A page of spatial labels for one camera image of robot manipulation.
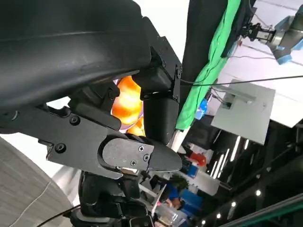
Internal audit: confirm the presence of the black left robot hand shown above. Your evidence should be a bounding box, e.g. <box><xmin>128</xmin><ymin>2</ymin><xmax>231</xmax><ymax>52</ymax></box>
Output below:
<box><xmin>0</xmin><ymin>0</ymin><xmax>183</xmax><ymax>179</ymax></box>

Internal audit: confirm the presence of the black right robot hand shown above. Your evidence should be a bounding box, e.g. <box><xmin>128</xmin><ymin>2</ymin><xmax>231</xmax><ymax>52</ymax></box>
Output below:
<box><xmin>79</xmin><ymin>170</ymin><xmax>149</xmax><ymax>213</ymax></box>

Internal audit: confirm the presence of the orange white toy bread roll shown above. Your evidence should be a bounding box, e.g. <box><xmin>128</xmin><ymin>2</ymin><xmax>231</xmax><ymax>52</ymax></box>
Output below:
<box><xmin>110</xmin><ymin>75</ymin><xmax>145</xmax><ymax>137</ymax></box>

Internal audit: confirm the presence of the lilac plate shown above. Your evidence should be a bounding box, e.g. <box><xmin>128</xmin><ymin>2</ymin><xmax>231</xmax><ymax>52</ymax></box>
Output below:
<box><xmin>112</xmin><ymin>79</ymin><xmax>144</xmax><ymax>133</ymax></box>

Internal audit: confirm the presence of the person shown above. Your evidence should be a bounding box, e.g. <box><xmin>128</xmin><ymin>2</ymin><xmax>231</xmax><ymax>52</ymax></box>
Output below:
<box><xmin>159</xmin><ymin>182</ymin><xmax>206</xmax><ymax>215</ymax></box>

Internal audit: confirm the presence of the red object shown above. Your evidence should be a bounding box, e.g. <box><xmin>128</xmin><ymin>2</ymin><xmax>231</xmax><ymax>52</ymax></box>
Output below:
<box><xmin>188</xmin><ymin>151</ymin><xmax>208</xmax><ymax>169</ymax></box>

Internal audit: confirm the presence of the blue box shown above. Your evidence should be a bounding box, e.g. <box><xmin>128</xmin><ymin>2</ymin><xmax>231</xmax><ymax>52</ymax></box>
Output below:
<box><xmin>196</xmin><ymin>98</ymin><xmax>209</xmax><ymax>119</ymax></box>

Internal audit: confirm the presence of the green cloth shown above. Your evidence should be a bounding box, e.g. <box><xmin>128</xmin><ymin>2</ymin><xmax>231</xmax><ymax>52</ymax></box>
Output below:
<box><xmin>176</xmin><ymin>0</ymin><xmax>242</xmax><ymax>130</ymax></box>

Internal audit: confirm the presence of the black cloth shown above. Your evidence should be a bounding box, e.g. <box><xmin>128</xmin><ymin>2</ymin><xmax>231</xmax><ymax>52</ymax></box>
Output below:
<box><xmin>182</xmin><ymin>0</ymin><xmax>228</xmax><ymax>83</ymax></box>

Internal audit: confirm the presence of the black fabric pile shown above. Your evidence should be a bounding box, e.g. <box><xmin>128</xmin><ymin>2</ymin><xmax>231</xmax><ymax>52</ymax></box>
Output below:
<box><xmin>221</xmin><ymin>0</ymin><xmax>258</xmax><ymax>59</ymax></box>

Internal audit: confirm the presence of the black cable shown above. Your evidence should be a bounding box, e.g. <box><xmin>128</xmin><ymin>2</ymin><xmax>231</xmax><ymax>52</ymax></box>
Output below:
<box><xmin>179</xmin><ymin>75</ymin><xmax>303</xmax><ymax>87</ymax></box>

